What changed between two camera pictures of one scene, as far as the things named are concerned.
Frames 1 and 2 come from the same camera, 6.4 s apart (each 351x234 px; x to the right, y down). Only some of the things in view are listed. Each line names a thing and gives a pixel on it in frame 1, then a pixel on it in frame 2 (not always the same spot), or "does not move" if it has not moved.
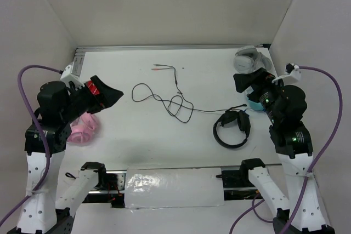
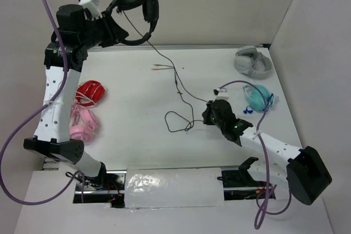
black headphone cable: x=168 y=66 -> x=164 y=54
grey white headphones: x=248 y=59 does not move
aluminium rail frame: x=79 y=52 does not move
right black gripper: x=258 y=79 -> x=206 y=114
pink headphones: x=83 y=129 does not move
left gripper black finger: x=107 y=96 -> x=114 y=34
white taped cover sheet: x=174 y=187 does not move
